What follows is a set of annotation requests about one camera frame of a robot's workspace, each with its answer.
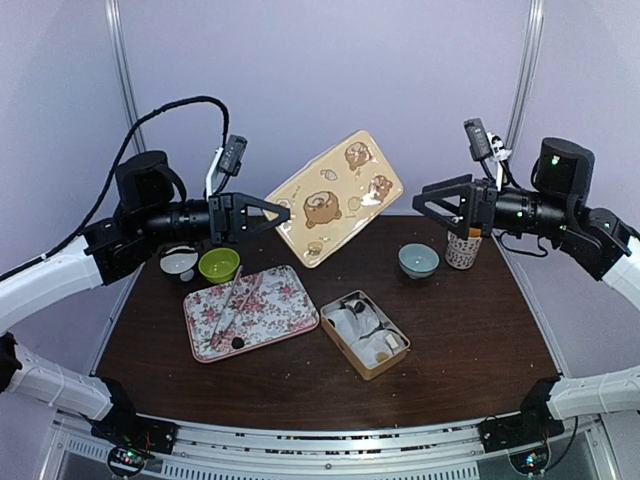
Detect left circuit board with leds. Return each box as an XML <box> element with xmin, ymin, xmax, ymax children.
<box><xmin>106</xmin><ymin>447</ymin><xmax>147</xmax><ymax>478</ymax></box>

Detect circuit board with leds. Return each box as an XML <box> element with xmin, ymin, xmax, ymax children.
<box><xmin>106</xmin><ymin>447</ymin><xmax>147</xmax><ymax>478</ymax></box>
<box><xmin>509</xmin><ymin>447</ymin><xmax>551</xmax><ymax>476</ymax></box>

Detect white chocolate piece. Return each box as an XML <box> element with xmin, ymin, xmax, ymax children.
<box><xmin>385</xmin><ymin>334</ymin><xmax>399</xmax><ymax>349</ymax></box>

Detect tan tin box paper cups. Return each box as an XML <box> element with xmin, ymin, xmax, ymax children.
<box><xmin>320</xmin><ymin>290</ymin><xmax>411</xmax><ymax>381</ymax></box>

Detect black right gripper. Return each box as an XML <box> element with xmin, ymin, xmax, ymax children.
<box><xmin>413</xmin><ymin>171</ymin><xmax>573</xmax><ymax>240</ymax></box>

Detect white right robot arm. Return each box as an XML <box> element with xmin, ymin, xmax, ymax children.
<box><xmin>412</xmin><ymin>137</ymin><xmax>639</xmax><ymax>442</ymax></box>

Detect white round cup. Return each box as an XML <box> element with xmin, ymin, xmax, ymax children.
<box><xmin>159</xmin><ymin>246</ymin><xmax>199</xmax><ymax>283</ymax></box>

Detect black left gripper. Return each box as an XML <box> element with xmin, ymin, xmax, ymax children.
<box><xmin>139</xmin><ymin>191</ymin><xmax>290</xmax><ymax>247</ymax></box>

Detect right circuit board with leds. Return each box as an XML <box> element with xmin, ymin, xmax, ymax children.
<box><xmin>509</xmin><ymin>447</ymin><xmax>551</xmax><ymax>476</ymax></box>

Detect aluminium corner post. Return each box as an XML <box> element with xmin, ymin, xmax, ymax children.
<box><xmin>105</xmin><ymin>0</ymin><xmax>139</xmax><ymax>127</ymax></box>
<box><xmin>506</xmin><ymin>0</ymin><xmax>544</xmax><ymax>151</ymax></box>

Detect front aluminium frame rail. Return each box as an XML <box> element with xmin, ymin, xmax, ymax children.
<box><xmin>39</xmin><ymin>399</ymin><xmax>616</xmax><ymax>480</ymax></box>

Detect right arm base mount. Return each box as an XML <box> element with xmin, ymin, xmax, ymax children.
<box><xmin>477</xmin><ymin>376</ymin><xmax>565</xmax><ymax>453</ymax></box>

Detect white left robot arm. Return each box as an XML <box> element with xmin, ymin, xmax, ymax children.
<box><xmin>1</xmin><ymin>150</ymin><xmax>290</xmax><ymax>444</ymax></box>

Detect pink metal tongs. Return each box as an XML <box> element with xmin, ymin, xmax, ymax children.
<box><xmin>208</xmin><ymin>264</ymin><xmax>264</xmax><ymax>347</ymax></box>

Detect white floral mug yellow inside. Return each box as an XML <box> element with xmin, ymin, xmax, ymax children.
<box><xmin>445</xmin><ymin>228</ymin><xmax>482</xmax><ymax>270</ymax></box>

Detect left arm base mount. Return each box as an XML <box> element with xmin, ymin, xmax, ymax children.
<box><xmin>88</xmin><ymin>378</ymin><xmax>177</xmax><ymax>454</ymax></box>

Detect right side aluminium base rail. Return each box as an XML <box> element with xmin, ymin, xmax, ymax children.
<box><xmin>493</xmin><ymin>232</ymin><xmax>586</xmax><ymax>396</ymax></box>

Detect right rear aluminium corner post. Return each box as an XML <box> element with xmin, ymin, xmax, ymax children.
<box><xmin>506</xmin><ymin>0</ymin><xmax>544</xmax><ymax>151</ymax></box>

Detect lime green plastic bowl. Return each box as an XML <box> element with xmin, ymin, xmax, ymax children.
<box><xmin>198</xmin><ymin>248</ymin><xmax>240</xmax><ymax>284</ymax></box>

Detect pink floral serving tray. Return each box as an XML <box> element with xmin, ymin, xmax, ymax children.
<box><xmin>183</xmin><ymin>265</ymin><xmax>320</xmax><ymax>364</ymax></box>

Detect light blue ceramic bowl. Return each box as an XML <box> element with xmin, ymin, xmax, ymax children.
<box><xmin>398</xmin><ymin>243</ymin><xmax>440</xmax><ymax>279</ymax></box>

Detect bear print tin lid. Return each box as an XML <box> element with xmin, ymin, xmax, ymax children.
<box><xmin>266</xmin><ymin>130</ymin><xmax>404</xmax><ymax>269</ymax></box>

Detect left rear aluminium corner post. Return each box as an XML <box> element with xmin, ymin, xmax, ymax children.
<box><xmin>105</xmin><ymin>0</ymin><xmax>139</xmax><ymax>127</ymax></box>

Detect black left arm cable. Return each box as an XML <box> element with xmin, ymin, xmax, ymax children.
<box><xmin>0</xmin><ymin>95</ymin><xmax>232</xmax><ymax>281</ymax></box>

